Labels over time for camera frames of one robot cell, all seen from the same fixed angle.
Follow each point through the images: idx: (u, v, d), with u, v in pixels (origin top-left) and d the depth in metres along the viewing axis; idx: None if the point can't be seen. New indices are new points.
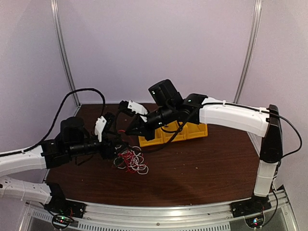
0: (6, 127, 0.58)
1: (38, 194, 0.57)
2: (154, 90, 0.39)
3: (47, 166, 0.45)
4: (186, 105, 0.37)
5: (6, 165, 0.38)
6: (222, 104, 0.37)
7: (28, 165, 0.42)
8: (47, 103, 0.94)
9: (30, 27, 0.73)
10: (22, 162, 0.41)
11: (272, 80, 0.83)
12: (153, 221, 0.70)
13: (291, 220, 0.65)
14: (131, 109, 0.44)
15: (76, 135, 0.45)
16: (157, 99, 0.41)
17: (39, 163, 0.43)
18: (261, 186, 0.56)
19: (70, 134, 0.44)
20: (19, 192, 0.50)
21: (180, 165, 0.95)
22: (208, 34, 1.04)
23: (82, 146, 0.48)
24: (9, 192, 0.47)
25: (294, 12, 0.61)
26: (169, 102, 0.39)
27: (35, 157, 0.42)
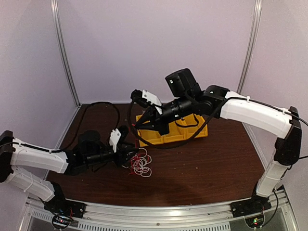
0: (6, 127, 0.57)
1: (43, 189, 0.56)
2: (173, 79, 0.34)
3: (66, 171, 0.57)
4: (208, 96, 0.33)
5: (43, 159, 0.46)
6: (247, 100, 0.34)
7: (51, 167, 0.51)
8: (47, 103, 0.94)
9: (30, 26, 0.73)
10: (50, 162, 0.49)
11: (272, 80, 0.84)
12: (153, 221, 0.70)
13: (291, 220, 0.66)
14: (147, 99, 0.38)
15: (93, 146, 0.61)
16: (175, 90, 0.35)
17: (60, 167, 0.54)
18: (264, 186, 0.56)
19: (88, 146, 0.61)
20: (27, 184, 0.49)
21: (180, 165, 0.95)
22: (208, 35, 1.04)
23: (97, 156, 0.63)
24: (17, 181, 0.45)
25: (294, 13, 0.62)
26: (189, 93, 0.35)
27: (61, 161, 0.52)
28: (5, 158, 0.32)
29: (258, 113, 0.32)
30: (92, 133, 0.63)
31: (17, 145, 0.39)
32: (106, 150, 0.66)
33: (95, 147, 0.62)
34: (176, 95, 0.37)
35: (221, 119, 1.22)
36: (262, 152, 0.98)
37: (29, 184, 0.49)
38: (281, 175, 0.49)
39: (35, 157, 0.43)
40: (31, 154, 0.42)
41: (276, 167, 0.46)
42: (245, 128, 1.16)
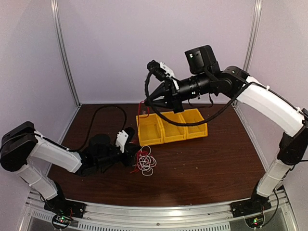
0: (6, 127, 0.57)
1: (48, 186, 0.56)
2: (192, 53, 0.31)
3: (77, 171, 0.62)
4: (229, 74, 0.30)
5: (61, 156, 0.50)
6: (267, 89, 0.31)
7: (65, 164, 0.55)
8: (47, 103, 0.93)
9: (30, 26, 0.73)
10: (66, 160, 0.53)
11: (271, 81, 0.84)
12: (153, 221, 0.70)
13: (291, 220, 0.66)
14: (165, 70, 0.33)
15: (104, 147, 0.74)
16: (193, 65, 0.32)
17: (73, 166, 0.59)
18: (264, 186, 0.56)
19: (99, 147, 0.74)
20: (35, 178, 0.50)
21: (181, 165, 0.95)
22: (208, 35, 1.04)
23: (107, 158, 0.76)
24: (26, 174, 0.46)
25: (295, 13, 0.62)
26: (208, 70, 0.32)
27: (75, 160, 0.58)
28: (26, 147, 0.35)
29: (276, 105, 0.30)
30: (102, 137, 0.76)
31: (39, 137, 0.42)
32: (114, 152, 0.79)
33: (105, 149, 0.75)
34: (193, 71, 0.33)
35: (221, 119, 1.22)
36: (261, 152, 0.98)
37: (38, 179, 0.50)
38: (284, 175, 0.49)
39: (54, 151, 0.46)
40: (51, 148, 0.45)
41: (279, 167, 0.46)
42: (245, 128, 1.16)
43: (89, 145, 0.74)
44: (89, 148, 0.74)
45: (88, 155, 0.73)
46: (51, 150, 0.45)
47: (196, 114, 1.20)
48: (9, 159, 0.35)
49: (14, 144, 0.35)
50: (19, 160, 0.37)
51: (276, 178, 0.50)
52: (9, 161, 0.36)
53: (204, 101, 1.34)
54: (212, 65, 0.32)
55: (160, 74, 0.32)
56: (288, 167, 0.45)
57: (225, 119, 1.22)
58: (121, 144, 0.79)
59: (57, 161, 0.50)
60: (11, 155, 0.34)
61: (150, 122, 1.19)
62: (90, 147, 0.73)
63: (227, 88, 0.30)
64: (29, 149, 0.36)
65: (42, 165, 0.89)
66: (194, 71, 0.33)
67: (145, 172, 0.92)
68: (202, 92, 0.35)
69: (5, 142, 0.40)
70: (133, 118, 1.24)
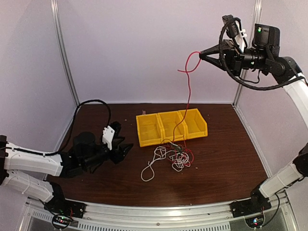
0: (5, 127, 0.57)
1: (41, 190, 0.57)
2: (261, 28, 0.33)
3: (60, 174, 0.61)
4: (288, 60, 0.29)
5: (39, 163, 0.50)
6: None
7: (45, 170, 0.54)
8: (46, 104, 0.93)
9: (30, 25, 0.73)
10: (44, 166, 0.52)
11: (272, 80, 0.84)
12: (153, 221, 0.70)
13: (291, 220, 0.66)
14: (243, 34, 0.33)
15: (88, 147, 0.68)
16: (261, 38, 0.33)
17: (55, 170, 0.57)
18: (268, 186, 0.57)
19: (83, 148, 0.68)
20: (24, 186, 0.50)
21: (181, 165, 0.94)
22: (208, 35, 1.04)
23: (95, 156, 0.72)
24: (14, 183, 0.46)
25: (296, 13, 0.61)
26: (269, 49, 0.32)
27: (56, 165, 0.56)
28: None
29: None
30: (86, 135, 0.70)
31: (9, 150, 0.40)
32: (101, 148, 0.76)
33: (90, 149, 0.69)
34: (255, 44, 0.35)
35: (221, 119, 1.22)
36: (262, 152, 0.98)
37: (26, 186, 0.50)
38: (291, 183, 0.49)
39: (27, 161, 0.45)
40: (23, 158, 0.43)
41: (289, 173, 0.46)
42: (245, 128, 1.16)
43: (73, 144, 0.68)
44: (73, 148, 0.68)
45: (73, 156, 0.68)
46: (24, 160, 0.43)
47: (196, 114, 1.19)
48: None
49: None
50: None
51: (283, 183, 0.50)
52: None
53: (204, 101, 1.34)
54: (275, 46, 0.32)
55: (234, 31, 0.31)
56: (298, 176, 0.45)
57: (225, 119, 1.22)
58: (108, 140, 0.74)
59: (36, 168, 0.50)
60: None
61: (150, 122, 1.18)
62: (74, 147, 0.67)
63: (278, 70, 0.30)
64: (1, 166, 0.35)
65: None
66: (256, 44, 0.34)
67: (175, 167, 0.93)
68: (258, 66, 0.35)
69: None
70: (133, 118, 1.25)
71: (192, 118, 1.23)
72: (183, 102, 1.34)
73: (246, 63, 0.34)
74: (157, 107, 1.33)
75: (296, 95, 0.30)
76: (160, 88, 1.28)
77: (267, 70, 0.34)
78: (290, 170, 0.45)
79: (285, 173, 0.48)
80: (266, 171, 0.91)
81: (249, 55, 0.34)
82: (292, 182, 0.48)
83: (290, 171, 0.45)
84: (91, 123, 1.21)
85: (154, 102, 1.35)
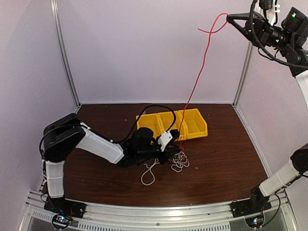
0: (4, 127, 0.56)
1: (58, 186, 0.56)
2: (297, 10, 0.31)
3: (118, 161, 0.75)
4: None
5: (105, 146, 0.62)
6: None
7: (107, 153, 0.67)
8: (47, 104, 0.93)
9: (30, 26, 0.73)
10: (109, 150, 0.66)
11: (273, 80, 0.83)
12: (153, 221, 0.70)
13: (291, 220, 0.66)
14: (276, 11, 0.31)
15: (145, 142, 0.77)
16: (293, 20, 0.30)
17: (115, 157, 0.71)
18: (269, 185, 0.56)
19: (141, 141, 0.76)
20: (57, 175, 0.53)
21: (181, 165, 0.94)
22: (208, 36, 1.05)
23: (147, 151, 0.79)
24: (58, 168, 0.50)
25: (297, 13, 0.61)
26: None
27: (118, 152, 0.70)
28: (72, 138, 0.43)
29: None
30: (144, 130, 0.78)
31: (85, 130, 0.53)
32: (154, 147, 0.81)
33: (145, 143, 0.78)
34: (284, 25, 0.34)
35: (221, 119, 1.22)
36: (262, 152, 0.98)
37: (59, 176, 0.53)
38: (289, 182, 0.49)
39: (97, 142, 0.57)
40: (96, 138, 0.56)
41: (287, 170, 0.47)
42: (245, 128, 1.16)
43: (133, 136, 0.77)
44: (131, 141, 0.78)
45: (130, 147, 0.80)
46: (95, 140, 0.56)
47: (196, 114, 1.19)
48: (54, 149, 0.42)
49: (63, 135, 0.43)
50: (60, 152, 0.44)
51: (281, 182, 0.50)
52: (53, 152, 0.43)
53: (204, 101, 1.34)
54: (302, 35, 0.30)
55: (269, 4, 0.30)
56: (295, 173, 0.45)
57: (225, 119, 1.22)
58: (163, 143, 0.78)
59: (101, 150, 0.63)
60: (57, 146, 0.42)
61: (150, 122, 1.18)
62: (134, 139, 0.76)
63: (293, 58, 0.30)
64: (75, 140, 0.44)
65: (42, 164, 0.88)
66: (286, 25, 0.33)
67: (175, 168, 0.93)
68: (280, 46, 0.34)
69: (52, 135, 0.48)
70: (133, 118, 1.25)
71: (192, 118, 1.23)
72: (183, 102, 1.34)
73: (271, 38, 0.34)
74: (157, 107, 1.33)
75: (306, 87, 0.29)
76: (160, 88, 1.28)
77: (285, 54, 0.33)
78: (288, 167, 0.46)
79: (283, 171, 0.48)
80: (267, 171, 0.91)
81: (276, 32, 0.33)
82: (290, 181, 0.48)
83: (288, 167, 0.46)
84: (91, 123, 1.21)
85: (154, 101, 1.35)
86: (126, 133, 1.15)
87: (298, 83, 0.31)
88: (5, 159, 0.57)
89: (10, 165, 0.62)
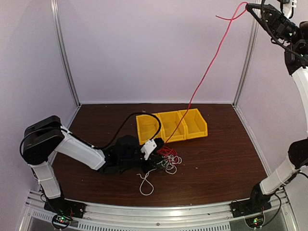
0: (4, 128, 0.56)
1: (54, 187, 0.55)
2: None
3: (99, 168, 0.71)
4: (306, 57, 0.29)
5: (86, 152, 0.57)
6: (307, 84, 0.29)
7: (87, 160, 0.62)
8: (47, 104, 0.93)
9: (29, 25, 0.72)
10: (90, 156, 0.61)
11: (273, 80, 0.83)
12: (153, 221, 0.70)
13: (291, 220, 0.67)
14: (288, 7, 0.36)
15: (130, 149, 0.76)
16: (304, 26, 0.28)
17: (96, 163, 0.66)
18: (268, 182, 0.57)
19: (126, 148, 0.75)
20: (47, 177, 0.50)
21: (174, 167, 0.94)
22: (208, 35, 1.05)
23: (132, 160, 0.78)
24: (44, 170, 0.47)
25: (298, 12, 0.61)
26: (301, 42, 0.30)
27: (99, 159, 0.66)
28: (51, 142, 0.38)
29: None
30: (130, 138, 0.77)
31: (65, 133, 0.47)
32: (138, 156, 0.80)
33: (131, 151, 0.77)
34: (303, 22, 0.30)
35: (221, 119, 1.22)
36: (262, 152, 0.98)
37: (49, 178, 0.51)
38: (287, 179, 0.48)
39: (79, 147, 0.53)
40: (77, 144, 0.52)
41: (285, 166, 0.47)
42: (245, 128, 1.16)
43: (118, 144, 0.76)
44: (116, 148, 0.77)
45: (112, 153, 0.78)
46: (76, 146, 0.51)
47: (196, 114, 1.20)
48: (32, 152, 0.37)
49: (41, 137, 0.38)
50: (40, 155, 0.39)
51: (280, 179, 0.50)
52: (31, 155, 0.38)
53: (204, 101, 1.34)
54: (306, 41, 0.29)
55: None
56: (291, 170, 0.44)
57: (224, 119, 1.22)
58: (147, 151, 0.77)
59: (82, 157, 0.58)
60: (33, 149, 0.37)
61: (150, 122, 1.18)
62: (119, 147, 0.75)
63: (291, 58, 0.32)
64: (54, 143, 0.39)
65: None
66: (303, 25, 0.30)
67: (169, 171, 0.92)
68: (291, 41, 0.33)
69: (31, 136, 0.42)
70: (133, 118, 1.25)
71: (192, 118, 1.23)
72: (183, 102, 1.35)
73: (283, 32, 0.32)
74: (157, 107, 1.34)
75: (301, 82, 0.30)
76: (160, 88, 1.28)
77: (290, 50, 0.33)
78: (286, 162, 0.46)
79: (282, 167, 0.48)
80: (266, 171, 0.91)
81: (290, 27, 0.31)
82: (288, 179, 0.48)
83: (286, 163, 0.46)
84: (91, 123, 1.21)
85: (154, 101, 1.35)
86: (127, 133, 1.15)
87: (294, 79, 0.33)
88: (5, 159, 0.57)
89: (10, 165, 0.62)
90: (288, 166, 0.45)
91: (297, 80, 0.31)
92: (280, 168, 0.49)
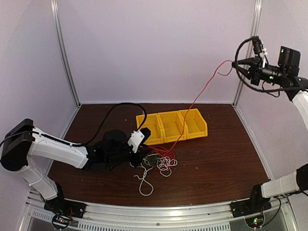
0: (5, 127, 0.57)
1: (49, 187, 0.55)
2: (284, 49, 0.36)
3: (83, 165, 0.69)
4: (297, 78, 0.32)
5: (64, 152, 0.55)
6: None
7: (70, 160, 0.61)
8: (47, 104, 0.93)
9: (30, 24, 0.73)
10: (70, 155, 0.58)
11: None
12: (153, 221, 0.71)
13: (291, 220, 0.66)
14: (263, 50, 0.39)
15: (117, 145, 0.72)
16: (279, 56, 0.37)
17: (79, 161, 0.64)
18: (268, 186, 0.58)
19: (113, 145, 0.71)
20: (35, 179, 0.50)
21: (169, 170, 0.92)
22: (208, 35, 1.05)
23: (120, 155, 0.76)
24: (29, 173, 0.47)
25: (298, 12, 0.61)
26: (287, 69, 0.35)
27: (81, 156, 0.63)
28: (25, 146, 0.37)
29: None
30: (117, 133, 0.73)
31: (37, 135, 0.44)
32: (127, 150, 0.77)
33: (119, 147, 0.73)
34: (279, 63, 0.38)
35: (221, 119, 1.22)
36: (262, 152, 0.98)
37: (38, 180, 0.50)
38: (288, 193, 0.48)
39: (55, 147, 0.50)
40: (52, 144, 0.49)
41: (289, 182, 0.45)
42: (245, 128, 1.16)
43: (104, 139, 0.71)
44: (102, 144, 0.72)
45: (98, 149, 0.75)
46: (52, 147, 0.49)
47: (196, 114, 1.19)
48: (9, 158, 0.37)
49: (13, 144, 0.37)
50: (19, 160, 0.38)
51: (281, 190, 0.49)
52: (10, 161, 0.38)
53: (204, 101, 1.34)
54: (291, 66, 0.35)
55: (258, 48, 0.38)
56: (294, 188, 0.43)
57: (225, 119, 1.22)
58: (135, 144, 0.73)
59: (61, 157, 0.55)
60: (7, 156, 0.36)
61: (150, 122, 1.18)
62: (105, 143, 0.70)
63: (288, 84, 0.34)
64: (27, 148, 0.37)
65: (42, 164, 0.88)
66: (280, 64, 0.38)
67: (163, 173, 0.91)
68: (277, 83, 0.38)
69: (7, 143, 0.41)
70: (133, 118, 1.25)
71: (192, 118, 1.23)
72: (183, 102, 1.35)
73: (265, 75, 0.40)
74: (157, 107, 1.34)
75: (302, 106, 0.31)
76: (160, 88, 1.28)
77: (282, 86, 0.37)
78: (291, 178, 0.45)
79: (286, 181, 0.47)
80: (266, 171, 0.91)
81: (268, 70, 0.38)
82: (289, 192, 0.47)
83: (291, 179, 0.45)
84: (91, 123, 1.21)
85: (154, 101, 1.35)
86: (126, 133, 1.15)
87: (295, 104, 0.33)
88: None
89: None
90: (292, 184, 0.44)
91: (299, 104, 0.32)
92: (284, 182, 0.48)
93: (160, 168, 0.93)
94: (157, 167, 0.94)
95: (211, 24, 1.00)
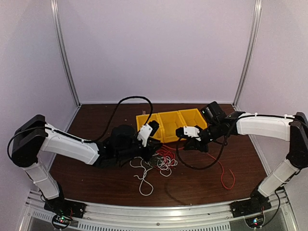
0: (5, 128, 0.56)
1: (51, 186, 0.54)
2: (204, 109, 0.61)
3: (94, 162, 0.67)
4: (225, 119, 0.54)
5: (77, 148, 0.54)
6: (254, 116, 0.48)
7: (82, 157, 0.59)
8: (46, 104, 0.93)
9: (29, 25, 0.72)
10: (82, 152, 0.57)
11: (273, 79, 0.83)
12: (153, 221, 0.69)
13: (292, 220, 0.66)
14: (186, 133, 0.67)
15: (126, 140, 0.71)
16: (205, 117, 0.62)
17: (90, 158, 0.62)
18: (267, 184, 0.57)
19: (121, 140, 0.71)
20: (42, 177, 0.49)
21: (169, 170, 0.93)
22: (207, 35, 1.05)
23: (128, 150, 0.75)
24: (37, 171, 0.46)
25: (299, 12, 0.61)
26: (215, 119, 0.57)
27: (92, 152, 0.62)
28: (37, 142, 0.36)
29: (268, 121, 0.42)
30: (125, 128, 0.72)
31: (49, 131, 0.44)
32: (136, 145, 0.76)
33: (127, 142, 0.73)
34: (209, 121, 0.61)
35: None
36: (261, 152, 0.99)
37: (44, 178, 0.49)
38: (288, 177, 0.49)
39: (67, 144, 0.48)
40: (63, 140, 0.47)
41: (286, 168, 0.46)
42: None
43: (113, 134, 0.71)
44: (111, 139, 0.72)
45: (108, 146, 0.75)
46: (64, 143, 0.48)
47: (196, 113, 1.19)
48: (21, 154, 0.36)
49: (25, 138, 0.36)
50: (29, 157, 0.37)
51: (281, 180, 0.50)
52: (20, 158, 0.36)
53: (204, 101, 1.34)
54: (217, 114, 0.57)
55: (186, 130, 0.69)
56: (293, 170, 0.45)
57: None
58: (144, 137, 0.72)
59: (73, 154, 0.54)
60: (18, 151, 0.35)
61: None
62: (114, 138, 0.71)
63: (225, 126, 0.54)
64: (38, 144, 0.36)
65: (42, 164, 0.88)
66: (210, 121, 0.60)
67: (163, 173, 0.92)
68: (221, 134, 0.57)
69: (18, 140, 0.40)
70: (133, 118, 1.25)
71: (192, 118, 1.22)
72: (183, 102, 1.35)
73: (208, 134, 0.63)
74: (157, 107, 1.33)
75: (247, 126, 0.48)
76: (160, 87, 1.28)
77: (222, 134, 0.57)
78: (285, 166, 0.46)
79: (281, 169, 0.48)
80: (266, 171, 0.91)
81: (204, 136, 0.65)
82: (289, 177, 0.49)
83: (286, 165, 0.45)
84: (91, 123, 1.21)
85: (154, 101, 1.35)
86: None
87: (243, 130, 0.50)
88: (5, 159, 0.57)
89: (10, 164, 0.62)
90: (289, 169, 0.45)
91: (244, 126, 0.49)
92: (279, 171, 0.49)
93: (160, 168, 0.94)
94: (158, 167, 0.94)
95: (211, 25, 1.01)
